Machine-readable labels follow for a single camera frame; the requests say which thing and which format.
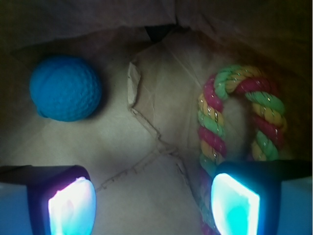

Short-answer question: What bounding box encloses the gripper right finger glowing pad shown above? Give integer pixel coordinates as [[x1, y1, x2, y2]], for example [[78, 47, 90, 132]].
[[211, 160, 313, 235]]

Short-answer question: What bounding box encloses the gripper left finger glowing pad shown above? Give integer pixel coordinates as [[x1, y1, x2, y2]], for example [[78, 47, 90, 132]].
[[0, 165, 97, 235]]

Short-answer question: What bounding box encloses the multicolored twisted rope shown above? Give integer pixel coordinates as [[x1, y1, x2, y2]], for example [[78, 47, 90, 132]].
[[197, 64, 288, 235]]

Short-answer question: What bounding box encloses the brown paper bag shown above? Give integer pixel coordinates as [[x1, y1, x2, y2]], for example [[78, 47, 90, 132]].
[[0, 0, 313, 235]]

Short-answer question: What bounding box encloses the blue dimpled ball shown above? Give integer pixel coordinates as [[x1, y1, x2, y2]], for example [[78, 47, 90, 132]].
[[29, 56, 102, 122]]

